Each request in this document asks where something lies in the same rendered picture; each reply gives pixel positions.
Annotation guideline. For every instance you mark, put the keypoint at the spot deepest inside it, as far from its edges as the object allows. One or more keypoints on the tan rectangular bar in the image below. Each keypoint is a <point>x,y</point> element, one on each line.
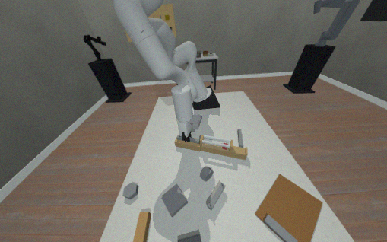
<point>141,232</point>

